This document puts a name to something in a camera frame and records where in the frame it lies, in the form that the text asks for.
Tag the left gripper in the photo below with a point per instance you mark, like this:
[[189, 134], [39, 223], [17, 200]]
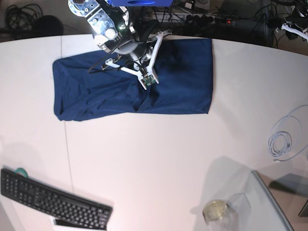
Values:
[[299, 17]]

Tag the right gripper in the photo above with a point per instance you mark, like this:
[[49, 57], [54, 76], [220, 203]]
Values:
[[130, 50]]

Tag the dark blue t-shirt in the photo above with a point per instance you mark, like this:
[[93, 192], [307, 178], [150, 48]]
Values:
[[185, 84]]

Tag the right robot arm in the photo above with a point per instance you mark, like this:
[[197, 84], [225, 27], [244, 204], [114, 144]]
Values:
[[115, 30]]

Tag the white power strip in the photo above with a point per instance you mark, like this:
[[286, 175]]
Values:
[[182, 18]]

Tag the blue box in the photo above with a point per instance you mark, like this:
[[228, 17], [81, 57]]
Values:
[[145, 3]]

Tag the green tape roll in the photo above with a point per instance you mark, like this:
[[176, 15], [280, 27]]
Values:
[[21, 172]]

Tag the black computer keyboard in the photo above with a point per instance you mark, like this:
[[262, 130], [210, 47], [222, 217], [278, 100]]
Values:
[[69, 208]]

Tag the clear glass jar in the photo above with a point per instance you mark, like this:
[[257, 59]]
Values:
[[216, 215]]

